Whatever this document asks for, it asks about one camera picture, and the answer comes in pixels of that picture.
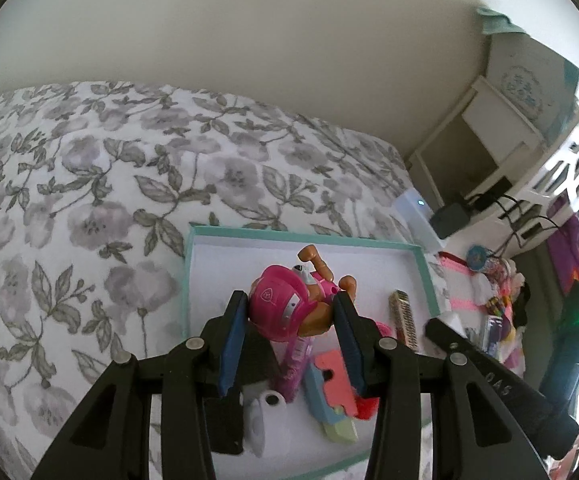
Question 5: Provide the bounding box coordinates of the black cable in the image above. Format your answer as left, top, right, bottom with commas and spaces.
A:
462, 192, 565, 261

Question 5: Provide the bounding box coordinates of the red plastic piece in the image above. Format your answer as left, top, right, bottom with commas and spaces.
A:
353, 396, 380, 421

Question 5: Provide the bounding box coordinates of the pink purple tube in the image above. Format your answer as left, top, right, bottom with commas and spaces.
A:
275, 335, 315, 403

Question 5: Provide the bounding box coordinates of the black power adapter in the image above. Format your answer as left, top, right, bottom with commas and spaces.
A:
428, 202, 471, 238

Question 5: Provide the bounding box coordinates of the teal round tag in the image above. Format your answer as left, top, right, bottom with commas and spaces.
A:
465, 244, 490, 271

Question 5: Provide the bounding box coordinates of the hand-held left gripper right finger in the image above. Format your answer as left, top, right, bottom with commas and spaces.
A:
333, 290, 545, 480

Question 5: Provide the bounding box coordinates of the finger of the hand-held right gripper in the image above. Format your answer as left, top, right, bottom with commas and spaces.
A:
424, 317, 579, 461

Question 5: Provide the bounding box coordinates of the white shelf unit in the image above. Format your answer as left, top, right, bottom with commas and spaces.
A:
404, 35, 579, 241

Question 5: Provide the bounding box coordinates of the purple cloth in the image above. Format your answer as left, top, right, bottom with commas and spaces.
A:
547, 195, 579, 306

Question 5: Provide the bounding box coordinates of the orange and blue toy knife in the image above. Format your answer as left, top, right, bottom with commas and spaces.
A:
303, 350, 360, 445

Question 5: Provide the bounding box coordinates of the white and teal box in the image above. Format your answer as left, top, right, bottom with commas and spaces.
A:
484, 32, 579, 143

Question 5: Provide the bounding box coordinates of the white tray with teal rim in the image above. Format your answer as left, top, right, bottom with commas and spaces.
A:
182, 225, 443, 480

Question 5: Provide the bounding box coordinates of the grey floral bedsheet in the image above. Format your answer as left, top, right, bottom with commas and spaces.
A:
0, 80, 440, 480

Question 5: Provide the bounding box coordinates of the pink toy dog figure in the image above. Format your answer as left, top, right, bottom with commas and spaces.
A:
246, 244, 357, 343

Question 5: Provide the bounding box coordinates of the gold ridged bar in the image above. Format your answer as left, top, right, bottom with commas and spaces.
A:
388, 290, 420, 352

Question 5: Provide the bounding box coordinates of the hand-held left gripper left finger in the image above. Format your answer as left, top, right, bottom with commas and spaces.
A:
34, 290, 249, 480

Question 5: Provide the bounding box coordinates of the pile of colourful trinkets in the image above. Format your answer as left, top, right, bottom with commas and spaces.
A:
479, 255, 533, 381

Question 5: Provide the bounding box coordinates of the teal cloth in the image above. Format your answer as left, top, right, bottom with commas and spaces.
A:
474, 6, 527, 36

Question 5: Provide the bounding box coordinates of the white power bank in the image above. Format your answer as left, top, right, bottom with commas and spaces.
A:
392, 187, 445, 253

